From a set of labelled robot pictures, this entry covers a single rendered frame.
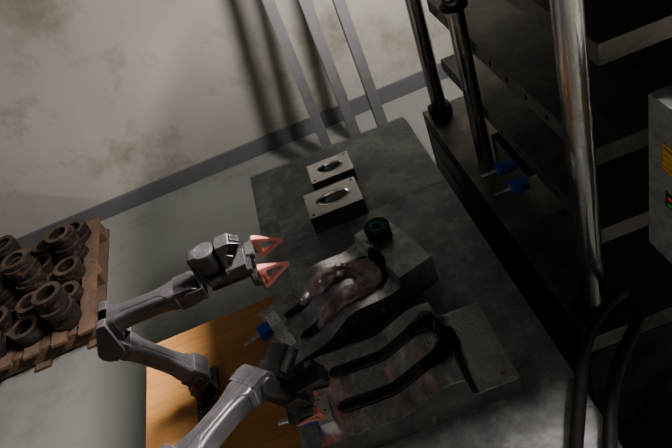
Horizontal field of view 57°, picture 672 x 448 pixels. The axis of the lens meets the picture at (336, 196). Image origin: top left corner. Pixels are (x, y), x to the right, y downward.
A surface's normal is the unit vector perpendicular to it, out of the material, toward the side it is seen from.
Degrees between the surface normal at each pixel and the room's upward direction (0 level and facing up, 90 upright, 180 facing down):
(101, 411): 0
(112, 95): 90
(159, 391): 0
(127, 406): 0
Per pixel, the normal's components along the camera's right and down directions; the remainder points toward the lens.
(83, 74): 0.23, 0.55
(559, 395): -0.30, -0.74
